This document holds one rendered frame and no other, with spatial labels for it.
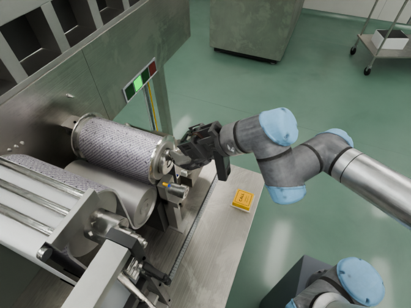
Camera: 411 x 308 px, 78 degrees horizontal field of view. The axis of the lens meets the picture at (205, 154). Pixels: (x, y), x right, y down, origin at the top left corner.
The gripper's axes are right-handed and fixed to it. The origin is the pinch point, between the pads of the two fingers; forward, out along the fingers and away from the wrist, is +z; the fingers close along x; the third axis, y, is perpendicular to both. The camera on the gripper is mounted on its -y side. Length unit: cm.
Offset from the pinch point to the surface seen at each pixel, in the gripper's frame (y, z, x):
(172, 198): -8.4, 6.8, 6.8
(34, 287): -4, 49, 43
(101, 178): 10.6, 14.3, 13.2
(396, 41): -145, -33, -311
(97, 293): 9.9, -18.6, 37.5
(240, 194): -35.8, 7.4, -14.9
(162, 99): -5, 74, -75
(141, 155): 9.1, 2.5, 5.9
